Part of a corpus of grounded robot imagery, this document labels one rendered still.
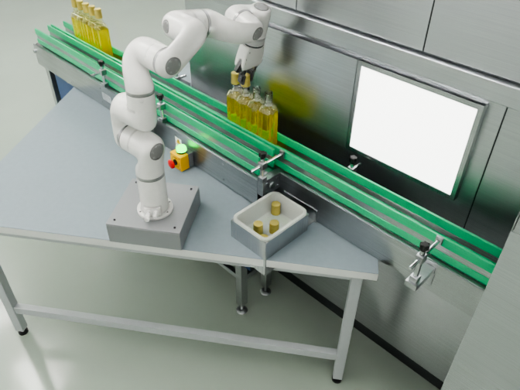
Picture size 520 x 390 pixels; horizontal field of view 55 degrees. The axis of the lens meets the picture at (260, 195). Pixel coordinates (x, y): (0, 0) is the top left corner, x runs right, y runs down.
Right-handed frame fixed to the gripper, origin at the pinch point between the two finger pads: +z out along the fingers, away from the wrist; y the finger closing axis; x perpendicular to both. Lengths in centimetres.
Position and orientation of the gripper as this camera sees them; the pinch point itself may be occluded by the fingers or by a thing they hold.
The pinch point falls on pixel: (245, 76)
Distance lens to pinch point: 191.9
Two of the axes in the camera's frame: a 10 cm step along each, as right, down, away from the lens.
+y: -7.0, 4.4, -5.6
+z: -2.0, 6.4, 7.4
